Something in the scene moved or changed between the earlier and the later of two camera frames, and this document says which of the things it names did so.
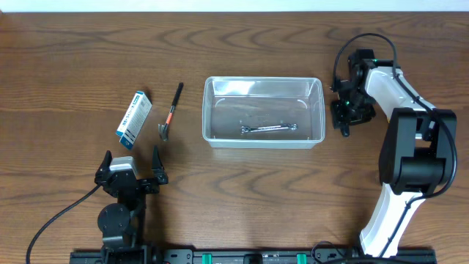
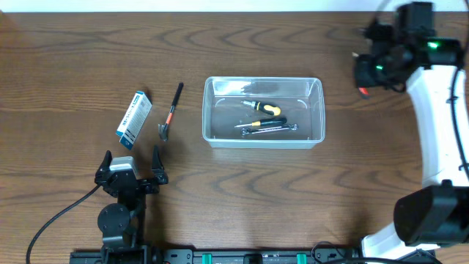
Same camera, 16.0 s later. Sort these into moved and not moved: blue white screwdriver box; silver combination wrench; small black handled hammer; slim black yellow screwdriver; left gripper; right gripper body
Moved: right gripper body; slim black yellow screwdriver
Not moved: blue white screwdriver box; small black handled hammer; left gripper; silver combination wrench
